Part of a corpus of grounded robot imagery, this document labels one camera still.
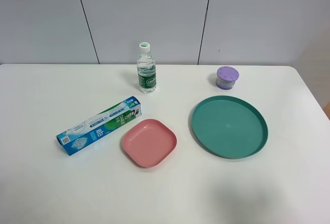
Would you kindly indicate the purple lidded small jar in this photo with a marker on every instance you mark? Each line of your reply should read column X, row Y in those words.
column 226, row 77

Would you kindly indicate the clear water bottle green label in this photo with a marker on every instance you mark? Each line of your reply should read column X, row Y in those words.
column 146, row 68

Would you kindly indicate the square pink plate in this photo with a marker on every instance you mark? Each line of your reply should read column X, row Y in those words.
column 149, row 142

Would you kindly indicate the round teal plate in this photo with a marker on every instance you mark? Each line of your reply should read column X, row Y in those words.
column 229, row 127

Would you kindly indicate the blue green toothpaste box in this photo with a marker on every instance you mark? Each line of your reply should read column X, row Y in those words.
column 100, row 125

